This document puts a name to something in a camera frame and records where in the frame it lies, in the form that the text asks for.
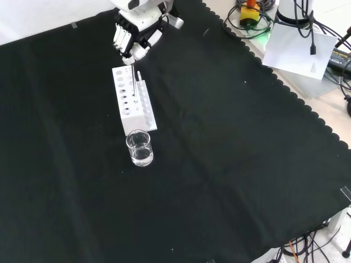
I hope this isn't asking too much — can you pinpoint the pale board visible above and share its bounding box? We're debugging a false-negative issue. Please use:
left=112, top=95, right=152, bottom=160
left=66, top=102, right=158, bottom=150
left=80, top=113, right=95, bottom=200
left=223, top=0, right=351, bottom=100

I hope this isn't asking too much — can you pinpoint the clear glass rod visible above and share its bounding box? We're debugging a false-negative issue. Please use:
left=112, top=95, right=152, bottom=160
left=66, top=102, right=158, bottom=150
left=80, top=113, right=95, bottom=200
left=131, top=63, right=137, bottom=97

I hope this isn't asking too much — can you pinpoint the yellow stop button box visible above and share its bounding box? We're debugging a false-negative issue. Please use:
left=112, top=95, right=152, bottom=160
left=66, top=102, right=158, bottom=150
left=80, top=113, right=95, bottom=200
left=239, top=0, right=261, bottom=30

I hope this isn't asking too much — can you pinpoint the black power adapter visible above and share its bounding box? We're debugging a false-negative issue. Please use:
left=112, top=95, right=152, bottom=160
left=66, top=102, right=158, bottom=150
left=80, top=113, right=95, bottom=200
left=327, top=47, right=351, bottom=77

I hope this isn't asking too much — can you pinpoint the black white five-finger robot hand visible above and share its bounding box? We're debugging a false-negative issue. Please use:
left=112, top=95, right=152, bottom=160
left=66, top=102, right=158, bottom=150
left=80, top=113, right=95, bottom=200
left=112, top=4, right=167, bottom=65

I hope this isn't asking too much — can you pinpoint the black coiled cable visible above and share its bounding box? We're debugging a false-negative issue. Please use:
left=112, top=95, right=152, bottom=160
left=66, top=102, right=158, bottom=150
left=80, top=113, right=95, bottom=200
left=223, top=0, right=275, bottom=38

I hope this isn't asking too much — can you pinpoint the black cable with plug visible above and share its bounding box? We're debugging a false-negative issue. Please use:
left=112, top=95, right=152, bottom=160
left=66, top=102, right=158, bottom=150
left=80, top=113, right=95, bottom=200
left=293, top=0, right=319, bottom=56

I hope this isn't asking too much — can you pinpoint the glass beaker with water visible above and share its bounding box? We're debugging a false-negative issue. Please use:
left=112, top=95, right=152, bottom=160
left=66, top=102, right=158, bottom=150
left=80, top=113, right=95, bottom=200
left=125, top=130, right=154, bottom=168

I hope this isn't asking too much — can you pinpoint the black table cloth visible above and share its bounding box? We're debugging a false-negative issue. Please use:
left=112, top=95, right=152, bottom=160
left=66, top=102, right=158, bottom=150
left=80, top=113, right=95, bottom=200
left=0, top=0, right=351, bottom=263

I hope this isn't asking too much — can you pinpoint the white paper sheet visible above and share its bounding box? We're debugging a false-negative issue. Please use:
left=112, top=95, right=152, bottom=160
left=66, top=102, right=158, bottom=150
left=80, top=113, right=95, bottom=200
left=262, top=22, right=339, bottom=81

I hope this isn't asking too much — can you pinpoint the white test tube rack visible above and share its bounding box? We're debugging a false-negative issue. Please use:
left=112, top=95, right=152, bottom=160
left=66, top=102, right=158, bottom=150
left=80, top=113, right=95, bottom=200
left=111, top=65, right=158, bottom=136

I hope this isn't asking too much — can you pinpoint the white stand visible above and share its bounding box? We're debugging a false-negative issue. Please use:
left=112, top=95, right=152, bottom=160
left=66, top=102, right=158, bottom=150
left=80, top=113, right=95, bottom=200
left=327, top=204, right=351, bottom=239

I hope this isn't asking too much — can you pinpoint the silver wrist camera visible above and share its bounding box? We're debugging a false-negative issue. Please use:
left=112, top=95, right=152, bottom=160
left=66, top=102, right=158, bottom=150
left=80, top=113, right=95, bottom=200
left=164, top=14, right=185, bottom=30

